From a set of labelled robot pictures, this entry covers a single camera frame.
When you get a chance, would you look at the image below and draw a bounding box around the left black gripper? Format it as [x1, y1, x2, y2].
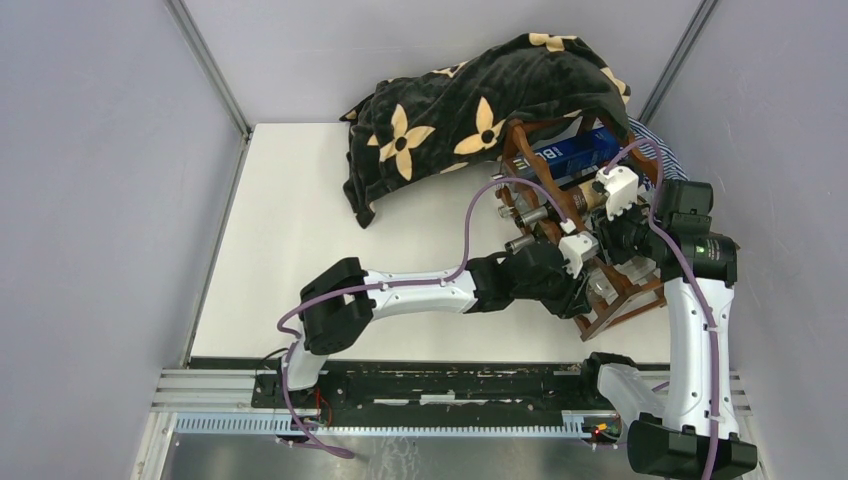
[513, 254, 591, 320]

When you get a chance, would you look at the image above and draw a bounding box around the clear glass bottle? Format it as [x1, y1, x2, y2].
[586, 261, 664, 303]

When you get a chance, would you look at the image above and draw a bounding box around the green wine bottle back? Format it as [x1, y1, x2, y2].
[516, 185, 611, 227]

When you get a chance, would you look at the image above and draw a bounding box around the dark wine bottle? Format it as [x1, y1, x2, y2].
[504, 234, 549, 255]

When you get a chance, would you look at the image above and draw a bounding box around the blue liquid square bottle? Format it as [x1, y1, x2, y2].
[533, 127, 620, 186]

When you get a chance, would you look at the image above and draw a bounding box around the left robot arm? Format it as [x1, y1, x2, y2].
[275, 241, 591, 408]

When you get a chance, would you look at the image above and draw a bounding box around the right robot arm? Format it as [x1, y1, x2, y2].
[577, 179, 758, 479]

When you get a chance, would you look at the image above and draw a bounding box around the wooden wine rack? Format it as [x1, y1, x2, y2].
[500, 120, 667, 341]

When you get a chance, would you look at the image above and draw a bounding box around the blue striped cloth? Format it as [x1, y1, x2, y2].
[629, 119, 690, 183]

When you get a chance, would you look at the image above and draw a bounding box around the black floral blanket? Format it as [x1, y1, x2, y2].
[340, 33, 631, 228]

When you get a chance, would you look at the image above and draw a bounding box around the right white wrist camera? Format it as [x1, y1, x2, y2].
[595, 166, 640, 221]

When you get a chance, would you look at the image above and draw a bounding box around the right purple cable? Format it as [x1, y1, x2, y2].
[602, 137, 723, 480]

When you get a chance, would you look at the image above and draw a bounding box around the purple cable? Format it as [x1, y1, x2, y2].
[602, 137, 723, 480]
[276, 177, 574, 460]

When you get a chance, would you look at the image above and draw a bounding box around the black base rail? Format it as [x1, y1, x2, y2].
[187, 358, 664, 431]

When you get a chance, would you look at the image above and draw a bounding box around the white slotted cable duct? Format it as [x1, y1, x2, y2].
[173, 412, 591, 440]

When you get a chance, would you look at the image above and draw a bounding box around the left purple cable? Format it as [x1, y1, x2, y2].
[276, 177, 574, 460]

